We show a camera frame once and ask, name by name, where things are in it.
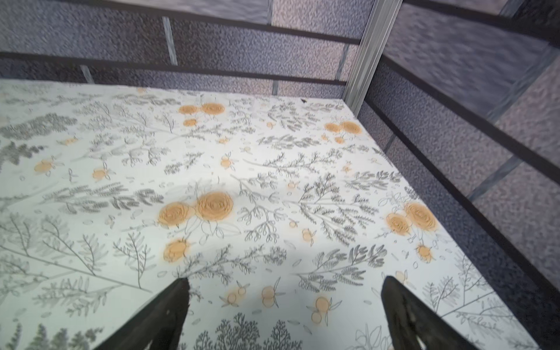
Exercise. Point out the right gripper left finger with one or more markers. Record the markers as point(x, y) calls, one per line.
point(158, 325)

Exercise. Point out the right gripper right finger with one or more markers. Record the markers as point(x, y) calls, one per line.
point(413, 325)

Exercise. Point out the right aluminium frame post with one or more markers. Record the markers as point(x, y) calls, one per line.
point(380, 23)

